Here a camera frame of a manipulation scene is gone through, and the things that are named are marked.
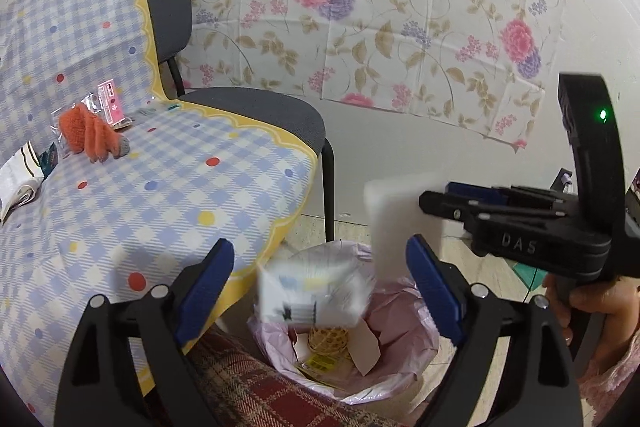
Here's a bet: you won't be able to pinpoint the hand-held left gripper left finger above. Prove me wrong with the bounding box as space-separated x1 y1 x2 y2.
54 238 236 427

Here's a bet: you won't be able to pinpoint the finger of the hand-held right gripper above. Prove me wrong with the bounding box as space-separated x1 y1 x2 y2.
419 190 506 233
445 181 571 210

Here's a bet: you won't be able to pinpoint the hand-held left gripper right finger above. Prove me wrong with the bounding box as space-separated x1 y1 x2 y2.
405 234 586 427

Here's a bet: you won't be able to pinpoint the white foam block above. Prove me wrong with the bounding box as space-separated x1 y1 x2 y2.
363 173 448 280

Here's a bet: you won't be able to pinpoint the trash bin with pink bag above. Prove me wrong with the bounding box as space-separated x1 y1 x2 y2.
248 241 441 405

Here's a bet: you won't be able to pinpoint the beige paper piece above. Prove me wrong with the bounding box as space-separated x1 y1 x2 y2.
345 322 383 375

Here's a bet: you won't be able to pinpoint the white green milk carton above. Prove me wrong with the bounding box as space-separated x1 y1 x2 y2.
254 257 373 328

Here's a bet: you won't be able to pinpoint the woven rattan ball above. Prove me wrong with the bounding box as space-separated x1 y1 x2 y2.
306 326 351 358

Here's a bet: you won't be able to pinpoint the clear packet with yellow labels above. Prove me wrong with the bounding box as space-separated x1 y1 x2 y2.
295 352 346 380

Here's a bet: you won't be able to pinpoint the orange knit glove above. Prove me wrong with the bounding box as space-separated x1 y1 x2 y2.
58 103 132 164

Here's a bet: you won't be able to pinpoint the white paper wrapper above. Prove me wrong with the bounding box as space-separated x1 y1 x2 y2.
0 179 46 225

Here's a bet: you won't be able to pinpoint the pink label small packet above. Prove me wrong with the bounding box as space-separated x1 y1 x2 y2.
87 79 136 130

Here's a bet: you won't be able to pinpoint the white teal snack wrapper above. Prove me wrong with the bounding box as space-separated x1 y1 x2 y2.
0 144 60 188

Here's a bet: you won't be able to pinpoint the person's right forearm pink sleeve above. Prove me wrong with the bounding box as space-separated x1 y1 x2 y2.
575 322 640 427

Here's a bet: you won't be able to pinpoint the person's right hand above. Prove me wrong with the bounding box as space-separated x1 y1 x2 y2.
542 274 640 348

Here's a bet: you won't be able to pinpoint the teal box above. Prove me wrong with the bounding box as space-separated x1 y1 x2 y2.
512 262 548 295

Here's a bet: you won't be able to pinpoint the person's plaid pants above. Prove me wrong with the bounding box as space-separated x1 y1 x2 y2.
145 327 406 427

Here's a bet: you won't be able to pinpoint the blue checkered dotted cloth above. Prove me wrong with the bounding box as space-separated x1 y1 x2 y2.
0 0 321 427

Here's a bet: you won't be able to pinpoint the grey padded chair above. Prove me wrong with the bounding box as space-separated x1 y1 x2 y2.
135 0 336 244

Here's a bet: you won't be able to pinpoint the floral print wall sheet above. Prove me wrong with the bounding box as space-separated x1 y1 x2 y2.
120 0 571 152

